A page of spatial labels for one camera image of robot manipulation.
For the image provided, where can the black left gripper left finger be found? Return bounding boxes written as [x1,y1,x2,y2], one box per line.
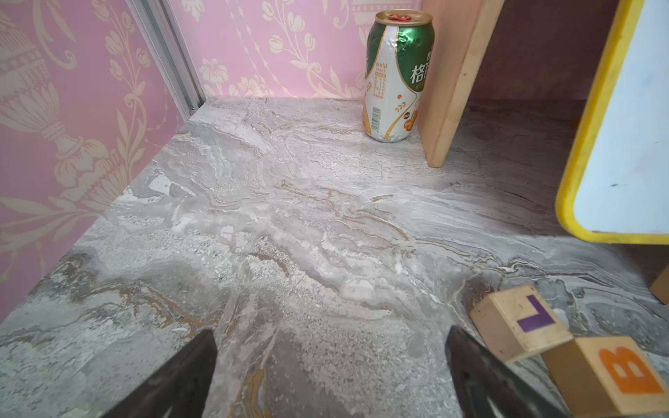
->
[105,329,217,417]

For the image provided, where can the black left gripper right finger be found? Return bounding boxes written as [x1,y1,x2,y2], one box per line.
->
[445,326,566,417]

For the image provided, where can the purple L letter block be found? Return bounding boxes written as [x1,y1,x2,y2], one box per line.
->
[470,285,573,364]

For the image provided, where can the orange B letter block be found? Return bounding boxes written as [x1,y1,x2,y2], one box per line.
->
[543,336,668,417]

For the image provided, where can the wooden whiteboard stand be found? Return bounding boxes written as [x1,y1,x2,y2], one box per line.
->
[650,266,669,306]

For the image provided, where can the yellow framed whiteboard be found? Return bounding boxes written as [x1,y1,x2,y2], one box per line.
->
[556,1,668,245]

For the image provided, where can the wooden shelf rack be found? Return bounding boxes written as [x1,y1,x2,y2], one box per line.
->
[417,0,505,168]

